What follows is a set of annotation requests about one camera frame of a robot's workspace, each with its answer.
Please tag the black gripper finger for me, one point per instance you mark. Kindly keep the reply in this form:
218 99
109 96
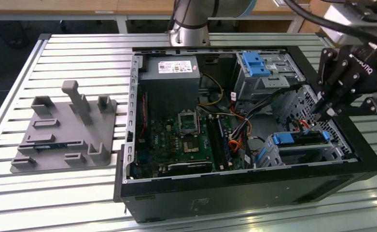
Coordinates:
343 84
325 72

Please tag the hard disk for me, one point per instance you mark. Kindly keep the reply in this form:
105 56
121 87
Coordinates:
282 140

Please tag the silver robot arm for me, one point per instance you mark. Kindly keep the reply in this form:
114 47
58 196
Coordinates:
190 24

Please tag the metal disk bay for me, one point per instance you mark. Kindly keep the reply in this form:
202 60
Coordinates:
303 155

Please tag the blue drive cage latch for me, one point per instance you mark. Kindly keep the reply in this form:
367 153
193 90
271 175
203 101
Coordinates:
255 65

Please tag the metal drive cage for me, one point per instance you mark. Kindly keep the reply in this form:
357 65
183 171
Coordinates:
255 87

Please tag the RAM stick with blue chips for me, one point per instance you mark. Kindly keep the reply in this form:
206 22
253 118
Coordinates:
225 142

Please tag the CPU socket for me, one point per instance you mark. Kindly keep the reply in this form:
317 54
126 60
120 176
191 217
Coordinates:
187 120

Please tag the grey power supply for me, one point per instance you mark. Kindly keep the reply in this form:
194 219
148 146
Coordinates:
167 89

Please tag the square brown chipset chip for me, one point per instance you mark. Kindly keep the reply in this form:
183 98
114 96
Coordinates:
191 145

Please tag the black PC case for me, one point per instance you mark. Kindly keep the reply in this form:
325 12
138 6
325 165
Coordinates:
239 193

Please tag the black graphics card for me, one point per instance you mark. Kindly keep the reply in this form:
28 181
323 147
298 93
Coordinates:
187 167

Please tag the green motherboard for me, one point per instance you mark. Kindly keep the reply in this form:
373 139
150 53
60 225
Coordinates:
162 145

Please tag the wooden desk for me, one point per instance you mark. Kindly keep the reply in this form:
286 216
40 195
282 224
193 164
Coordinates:
78 6

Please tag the grey parts rack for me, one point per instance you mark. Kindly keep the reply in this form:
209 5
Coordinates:
62 125

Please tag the RAM stick in rack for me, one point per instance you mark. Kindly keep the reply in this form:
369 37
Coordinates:
50 146

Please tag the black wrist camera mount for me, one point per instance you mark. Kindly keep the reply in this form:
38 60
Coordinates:
375 104

